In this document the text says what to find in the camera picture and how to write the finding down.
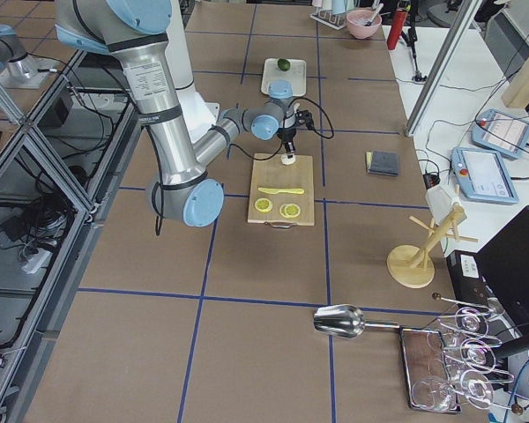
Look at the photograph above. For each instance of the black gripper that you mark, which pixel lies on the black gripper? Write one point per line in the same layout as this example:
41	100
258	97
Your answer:
287	133

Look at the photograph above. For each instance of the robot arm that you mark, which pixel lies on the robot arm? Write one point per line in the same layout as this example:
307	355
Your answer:
147	38

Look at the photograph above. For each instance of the pink mixing bowl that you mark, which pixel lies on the pink mixing bowl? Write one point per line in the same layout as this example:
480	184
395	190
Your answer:
357	23

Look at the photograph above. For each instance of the white rectangular tray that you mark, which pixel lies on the white rectangular tray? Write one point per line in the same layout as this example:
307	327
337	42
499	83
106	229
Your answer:
296	75

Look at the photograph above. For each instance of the green lime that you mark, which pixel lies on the green lime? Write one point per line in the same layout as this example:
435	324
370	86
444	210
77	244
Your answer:
283	64

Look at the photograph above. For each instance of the wooden cutting board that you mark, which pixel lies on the wooden cutting board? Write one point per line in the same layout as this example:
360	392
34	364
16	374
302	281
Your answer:
269	172

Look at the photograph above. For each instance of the yellow plastic knife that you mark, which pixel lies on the yellow plastic knife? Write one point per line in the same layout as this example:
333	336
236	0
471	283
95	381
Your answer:
276	191

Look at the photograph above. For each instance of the dark grey sponge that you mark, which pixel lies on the dark grey sponge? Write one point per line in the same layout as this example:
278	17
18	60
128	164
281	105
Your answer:
383	163

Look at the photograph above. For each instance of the yellow lemon slice left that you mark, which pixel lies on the yellow lemon slice left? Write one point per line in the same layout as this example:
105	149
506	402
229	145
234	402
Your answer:
263	205

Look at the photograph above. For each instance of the wooden mug tree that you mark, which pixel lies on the wooden mug tree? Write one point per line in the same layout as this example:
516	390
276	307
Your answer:
411	266

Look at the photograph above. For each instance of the blue teach pendant near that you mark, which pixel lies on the blue teach pendant near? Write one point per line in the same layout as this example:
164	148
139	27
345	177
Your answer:
482	176

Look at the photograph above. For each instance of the blue teach pendant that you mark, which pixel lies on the blue teach pendant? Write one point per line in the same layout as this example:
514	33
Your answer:
482	176
501	132

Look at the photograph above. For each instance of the blue teach pendant far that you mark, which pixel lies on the blue teach pendant far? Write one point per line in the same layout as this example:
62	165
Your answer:
501	132

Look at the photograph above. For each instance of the metal scoop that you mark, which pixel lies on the metal scoop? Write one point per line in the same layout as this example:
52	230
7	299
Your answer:
347	321

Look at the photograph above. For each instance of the black monitor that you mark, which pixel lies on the black monitor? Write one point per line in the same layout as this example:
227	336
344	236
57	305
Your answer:
504	264

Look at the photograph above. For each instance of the upper clear wine glass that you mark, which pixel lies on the upper clear wine glass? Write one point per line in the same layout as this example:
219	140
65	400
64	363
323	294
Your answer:
466	323

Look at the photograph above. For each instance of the clear wine glass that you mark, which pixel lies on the clear wine glass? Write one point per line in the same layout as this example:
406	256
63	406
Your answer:
435	394
466	354
466	323

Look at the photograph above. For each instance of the middle clear wine glass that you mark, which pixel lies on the middle clear wine glass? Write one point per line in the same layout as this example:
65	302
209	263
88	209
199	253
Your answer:
466	354

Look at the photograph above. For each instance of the wine glass rack tray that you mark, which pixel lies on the wine glass rack tray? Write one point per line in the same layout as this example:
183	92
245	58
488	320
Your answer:
422	356

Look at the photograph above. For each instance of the lower clear wine glass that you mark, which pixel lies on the lower clear wine glass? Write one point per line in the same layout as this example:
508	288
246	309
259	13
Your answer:
435	394

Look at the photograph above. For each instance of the white wire cup rack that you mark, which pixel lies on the white wire cup rack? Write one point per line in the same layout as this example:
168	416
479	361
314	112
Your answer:
330	13

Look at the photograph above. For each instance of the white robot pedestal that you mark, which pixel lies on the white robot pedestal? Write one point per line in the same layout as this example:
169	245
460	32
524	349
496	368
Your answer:
197	114

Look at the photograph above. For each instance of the aluminium frame post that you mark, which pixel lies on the aluminium frame post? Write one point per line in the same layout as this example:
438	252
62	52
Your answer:
460	25

